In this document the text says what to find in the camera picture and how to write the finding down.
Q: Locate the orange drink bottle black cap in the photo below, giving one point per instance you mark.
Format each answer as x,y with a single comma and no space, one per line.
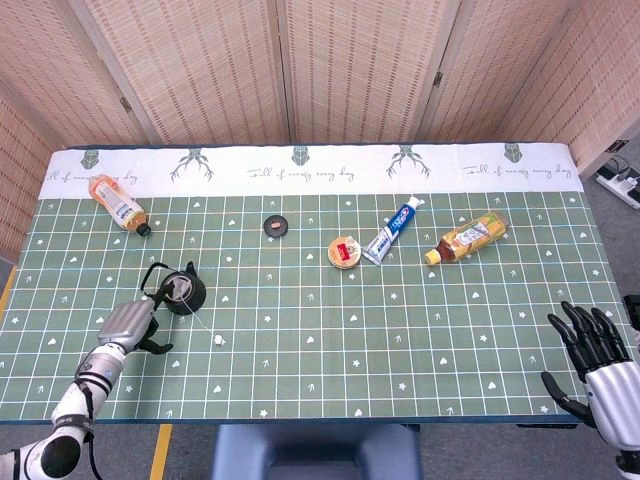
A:
116,202

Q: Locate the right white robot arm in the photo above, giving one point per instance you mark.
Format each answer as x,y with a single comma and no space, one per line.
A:
629,465

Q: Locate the blue padded seat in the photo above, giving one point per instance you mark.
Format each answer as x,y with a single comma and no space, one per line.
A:
315,452

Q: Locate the yellow drink bottle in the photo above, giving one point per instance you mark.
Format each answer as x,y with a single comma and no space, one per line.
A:
470,239

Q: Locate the woven folding screen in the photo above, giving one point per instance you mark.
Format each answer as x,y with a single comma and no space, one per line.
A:
210,70

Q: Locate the round tin red label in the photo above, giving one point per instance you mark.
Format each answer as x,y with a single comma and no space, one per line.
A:
345,252

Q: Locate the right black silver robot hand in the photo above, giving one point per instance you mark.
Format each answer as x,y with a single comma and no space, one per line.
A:
612,395

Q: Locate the black box device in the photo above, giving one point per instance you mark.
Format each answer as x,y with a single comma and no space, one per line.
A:
633,307

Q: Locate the blue white toothpaste tube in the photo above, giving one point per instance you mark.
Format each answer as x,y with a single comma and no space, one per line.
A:
392,230

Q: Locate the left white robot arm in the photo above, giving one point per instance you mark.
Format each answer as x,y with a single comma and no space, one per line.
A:
82,395

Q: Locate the white power strip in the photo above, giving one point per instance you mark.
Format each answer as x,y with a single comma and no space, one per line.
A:
622,189

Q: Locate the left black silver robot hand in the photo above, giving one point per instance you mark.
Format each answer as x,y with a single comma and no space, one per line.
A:
127,325

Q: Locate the black teapot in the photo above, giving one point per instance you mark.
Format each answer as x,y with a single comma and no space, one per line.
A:
196,296

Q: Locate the green grid tablecloth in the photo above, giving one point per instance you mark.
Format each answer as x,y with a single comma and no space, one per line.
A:
320,350

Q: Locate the black teapot lid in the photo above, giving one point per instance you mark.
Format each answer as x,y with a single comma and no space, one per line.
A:
276,225

